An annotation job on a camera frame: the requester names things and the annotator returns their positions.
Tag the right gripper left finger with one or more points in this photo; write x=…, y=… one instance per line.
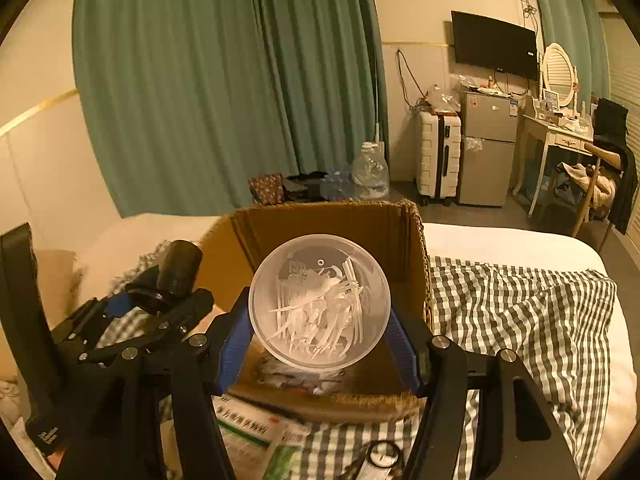
x=201, y=367

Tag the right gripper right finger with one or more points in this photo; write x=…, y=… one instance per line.
x=437, y=370

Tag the small black cylinder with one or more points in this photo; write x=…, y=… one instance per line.
x=179, y=269

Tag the clear round plastic container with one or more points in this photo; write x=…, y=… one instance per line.
x=319, y=303

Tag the green white medicine box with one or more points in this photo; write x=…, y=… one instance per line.
x=260, y=444

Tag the brown cardboard box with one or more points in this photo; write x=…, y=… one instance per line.
x=235, y=246

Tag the grey checkered blanket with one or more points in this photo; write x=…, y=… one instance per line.
x=556, y=321

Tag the large clear water bottle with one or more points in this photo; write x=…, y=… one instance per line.
x=370, y=173

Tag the white suitcase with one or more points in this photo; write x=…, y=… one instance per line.
x=439, y=139

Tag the wooden chair with clothes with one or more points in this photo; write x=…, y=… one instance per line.
x=605, y=188

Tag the silver mini fridge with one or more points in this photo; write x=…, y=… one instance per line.
x=489, y=135

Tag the white dressing table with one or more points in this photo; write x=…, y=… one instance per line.
x=532, y=129

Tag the green curtain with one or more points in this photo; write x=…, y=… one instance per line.
x=186, y=100
x=576, y=26

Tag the white oval vanity mirror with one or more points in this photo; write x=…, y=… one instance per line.
x=559, y=74

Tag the black wall television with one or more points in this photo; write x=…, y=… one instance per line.
x=497, y=45

